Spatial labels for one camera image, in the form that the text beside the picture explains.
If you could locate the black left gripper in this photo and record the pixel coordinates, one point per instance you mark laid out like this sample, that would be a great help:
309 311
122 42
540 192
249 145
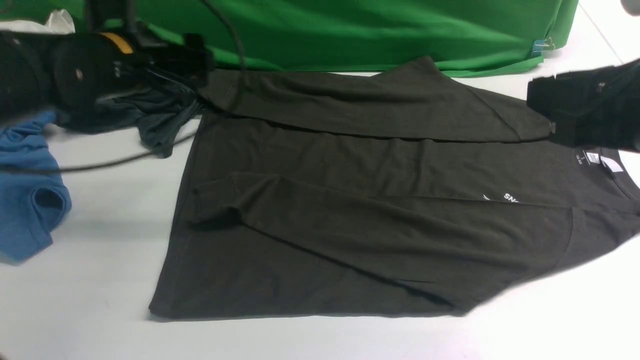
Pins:
188 63

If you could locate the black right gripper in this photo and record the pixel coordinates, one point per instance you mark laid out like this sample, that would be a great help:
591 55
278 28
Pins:
591 108

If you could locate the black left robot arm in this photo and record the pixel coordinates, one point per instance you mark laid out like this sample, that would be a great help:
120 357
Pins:
71 72

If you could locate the blue t-shirt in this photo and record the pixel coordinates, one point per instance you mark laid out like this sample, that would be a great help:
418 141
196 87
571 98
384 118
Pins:
31 205

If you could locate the dark teal crumpled garment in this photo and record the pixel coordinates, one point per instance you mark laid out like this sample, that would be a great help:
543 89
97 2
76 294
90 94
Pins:
158 115

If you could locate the blue binder clip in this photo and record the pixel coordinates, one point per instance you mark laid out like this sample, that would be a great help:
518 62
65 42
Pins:
540 47

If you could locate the white crumpled garment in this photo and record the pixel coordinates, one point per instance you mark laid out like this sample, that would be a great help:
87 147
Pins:
59 21

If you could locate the green backdrop cloth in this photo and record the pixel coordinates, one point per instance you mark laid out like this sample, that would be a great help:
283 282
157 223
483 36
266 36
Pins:
464 38

